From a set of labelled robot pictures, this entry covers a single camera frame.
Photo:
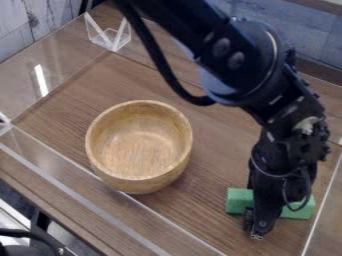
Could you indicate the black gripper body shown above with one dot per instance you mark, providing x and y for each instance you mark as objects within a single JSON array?
[{"x": 283, "y": 166}]

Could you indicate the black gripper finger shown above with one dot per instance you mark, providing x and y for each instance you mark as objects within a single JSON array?
[{"x": 259, "y": 218}]

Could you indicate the green rectangular block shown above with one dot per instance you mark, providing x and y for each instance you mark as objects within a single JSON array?
[{"x": 239, "y": 199}]

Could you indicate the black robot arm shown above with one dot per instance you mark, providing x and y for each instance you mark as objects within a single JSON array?
[{"x": 252, "y": 67}]

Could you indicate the wooden bowl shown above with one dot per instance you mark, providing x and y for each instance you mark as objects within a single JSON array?
[{"x": 139, "y": 145}]

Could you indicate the clear acrylic tray wall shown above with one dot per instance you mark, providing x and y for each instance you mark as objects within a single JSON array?
[{"x": 108, "y": 219}]

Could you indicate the black metal table frame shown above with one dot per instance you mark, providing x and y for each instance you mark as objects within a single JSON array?
[{"x": 53, "y": 238}]

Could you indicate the clear acrylic corner bracket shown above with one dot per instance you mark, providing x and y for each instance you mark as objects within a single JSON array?
[{"x": 111, "y": 39}]

